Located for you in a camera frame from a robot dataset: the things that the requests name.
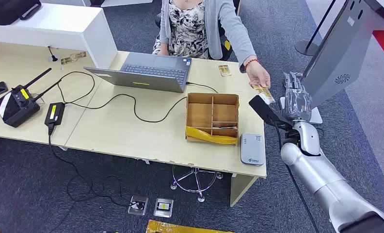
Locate person's left hand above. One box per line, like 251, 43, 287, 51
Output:
246, 61, 272, 90

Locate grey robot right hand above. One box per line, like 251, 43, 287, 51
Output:
282, 72, 312, 122

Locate gold patterned ID card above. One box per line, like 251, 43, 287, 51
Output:
255, 84, 275, 105

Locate divided cardboard box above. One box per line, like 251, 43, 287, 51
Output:
185, 92, 240, 146

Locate person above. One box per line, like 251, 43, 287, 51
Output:
152, 0, 272, 90

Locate grey card reader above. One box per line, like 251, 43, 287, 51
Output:
240, 133, 266, 166

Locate grey laptop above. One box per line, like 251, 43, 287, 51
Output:
83, 52, 192, 94

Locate grey kiosk stand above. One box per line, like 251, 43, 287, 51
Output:
279, 0, 384, 125

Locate yellow tape strip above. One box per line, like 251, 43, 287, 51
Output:
185, 125, 238, 145

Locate white desk shelf riser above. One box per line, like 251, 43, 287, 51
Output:
0, 2, 118, 70

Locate beige desk leg panel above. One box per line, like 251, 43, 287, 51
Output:
229, 173, 260, 207

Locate small black desk antenna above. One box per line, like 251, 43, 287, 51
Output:
47, 46, 58, 63

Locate chrome stool base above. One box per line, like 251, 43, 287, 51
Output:
170, 165, 224, 203

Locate black laptop power adapter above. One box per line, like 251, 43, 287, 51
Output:
44, 102, 66, 128

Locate steel floor socket box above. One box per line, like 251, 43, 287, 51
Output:
128, 195, 149, 216
153, 198, 174, 218

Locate black remote controller with antennas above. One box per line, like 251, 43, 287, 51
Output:
0, 67, 63, 128

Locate black bag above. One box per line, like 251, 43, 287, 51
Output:
0, 0, 42, 26

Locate yellow taped cardboard sheet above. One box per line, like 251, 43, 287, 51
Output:
146, 219, 234, 233

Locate red bead bracelet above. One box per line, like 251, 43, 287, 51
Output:
244, 58, 259, 72

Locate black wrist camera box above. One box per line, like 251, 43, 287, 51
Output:
249, 95, 294, 131

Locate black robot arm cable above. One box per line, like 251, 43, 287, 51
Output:
267, 117, 321, 233

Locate black stanchion post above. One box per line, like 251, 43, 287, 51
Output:
294, 0, 338, 57

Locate black laptop power cable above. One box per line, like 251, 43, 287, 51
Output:
55, 71, 219, 124

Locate black mains cable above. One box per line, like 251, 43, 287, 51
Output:
47, 126, 141, 233

